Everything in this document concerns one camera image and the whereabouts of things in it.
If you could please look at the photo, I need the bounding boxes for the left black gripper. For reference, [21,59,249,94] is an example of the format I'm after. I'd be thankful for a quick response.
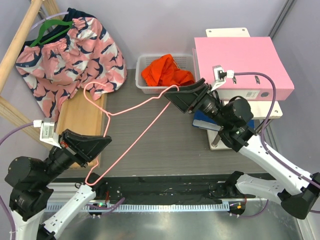
[39,126,113,184]

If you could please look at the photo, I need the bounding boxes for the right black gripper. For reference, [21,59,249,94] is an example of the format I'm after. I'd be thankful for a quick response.
[164,77,230,128]

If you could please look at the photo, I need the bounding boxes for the orange shorts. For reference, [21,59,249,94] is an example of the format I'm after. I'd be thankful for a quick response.
[141,54,196,87]

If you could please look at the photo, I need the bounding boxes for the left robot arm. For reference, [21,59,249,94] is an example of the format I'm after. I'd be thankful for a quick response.
[5,129,112,240]

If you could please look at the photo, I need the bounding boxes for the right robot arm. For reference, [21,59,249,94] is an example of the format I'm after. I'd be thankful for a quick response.
[164,79,320,220]

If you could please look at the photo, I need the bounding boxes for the pink patterned shorts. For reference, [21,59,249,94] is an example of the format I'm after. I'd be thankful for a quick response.
[15,8,128,121]

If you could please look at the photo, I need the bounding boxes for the green hanger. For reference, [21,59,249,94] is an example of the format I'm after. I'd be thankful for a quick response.
[29,19,76,48]

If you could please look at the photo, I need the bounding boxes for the blue book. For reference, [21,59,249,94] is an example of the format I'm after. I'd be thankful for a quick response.
[192,110,221,131]

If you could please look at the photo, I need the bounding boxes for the wooden clothes rack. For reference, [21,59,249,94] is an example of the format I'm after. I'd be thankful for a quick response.
[0,0,107,169]

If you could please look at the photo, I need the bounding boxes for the white perforated basket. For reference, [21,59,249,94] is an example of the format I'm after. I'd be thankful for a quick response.
[135,53,196,94]

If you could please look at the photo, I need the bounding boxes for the white small shelf stand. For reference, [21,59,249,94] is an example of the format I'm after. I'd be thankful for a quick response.
[205,27,283,151]

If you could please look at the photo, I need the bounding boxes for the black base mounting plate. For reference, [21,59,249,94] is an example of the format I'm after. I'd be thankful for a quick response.
[94,174,245,205]

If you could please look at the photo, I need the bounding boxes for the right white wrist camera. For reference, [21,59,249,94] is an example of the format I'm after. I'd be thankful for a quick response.
[211,65,235,91]

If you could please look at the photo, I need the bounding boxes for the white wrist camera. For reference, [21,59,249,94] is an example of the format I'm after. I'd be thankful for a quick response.
[211,65,235,91]
[33,118,61,149]

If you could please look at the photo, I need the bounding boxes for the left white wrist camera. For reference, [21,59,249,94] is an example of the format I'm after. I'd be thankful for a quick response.
[33,118,61,149]

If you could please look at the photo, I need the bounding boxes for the aluminium slotted rail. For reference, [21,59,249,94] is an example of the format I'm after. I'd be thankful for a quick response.
[46,172,307,218]

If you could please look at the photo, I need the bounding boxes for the pink ring binder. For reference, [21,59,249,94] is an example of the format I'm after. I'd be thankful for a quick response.
[193,37,295,101]

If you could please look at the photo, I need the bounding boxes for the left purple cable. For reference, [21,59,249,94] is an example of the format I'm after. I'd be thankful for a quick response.
[0,122,36,236]

